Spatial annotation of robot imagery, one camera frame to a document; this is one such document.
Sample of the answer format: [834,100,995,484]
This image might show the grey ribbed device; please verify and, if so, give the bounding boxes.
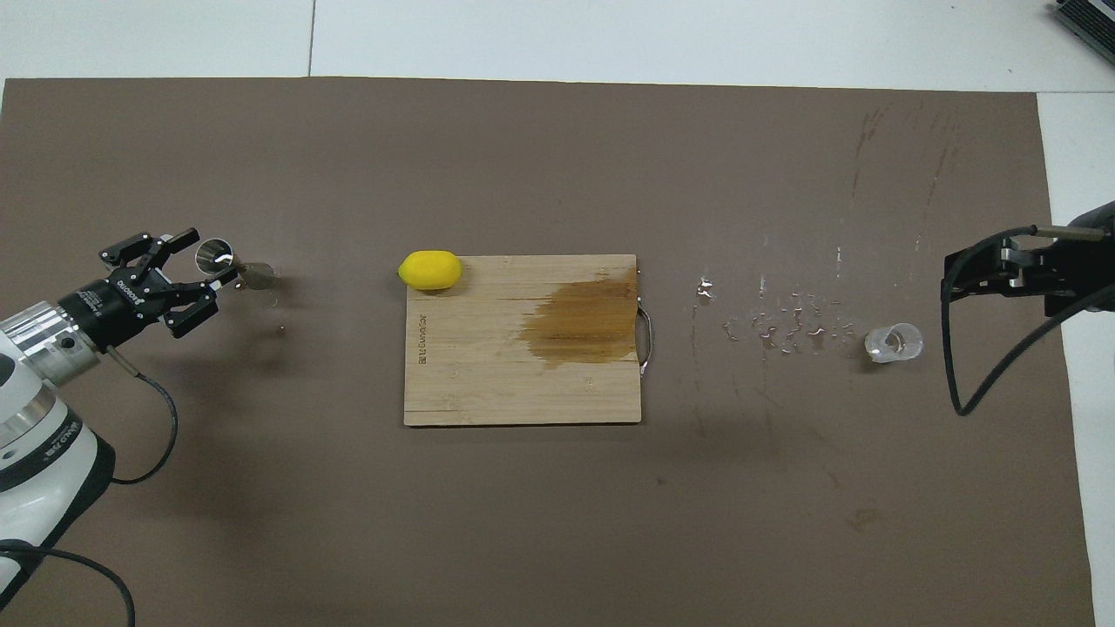
[1050,0,1115,64]

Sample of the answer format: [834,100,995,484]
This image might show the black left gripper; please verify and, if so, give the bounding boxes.
[59,228,238,349]

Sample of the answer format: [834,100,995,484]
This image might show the metal jigger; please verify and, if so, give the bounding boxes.
[194,238,277,291]

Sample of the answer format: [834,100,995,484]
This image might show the wooden cutting board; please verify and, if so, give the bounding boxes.
[403,253,654,427]

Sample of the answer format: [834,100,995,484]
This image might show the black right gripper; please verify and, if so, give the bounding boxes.
[943,200,1115,319]

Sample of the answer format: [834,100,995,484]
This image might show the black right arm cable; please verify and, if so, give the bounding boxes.
[941,225,1115,416]

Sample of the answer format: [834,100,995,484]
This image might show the yellow lemon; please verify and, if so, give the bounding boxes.
[397,250,463,291]

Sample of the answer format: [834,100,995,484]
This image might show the brown table mat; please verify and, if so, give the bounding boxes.
[0,77,1097,627]

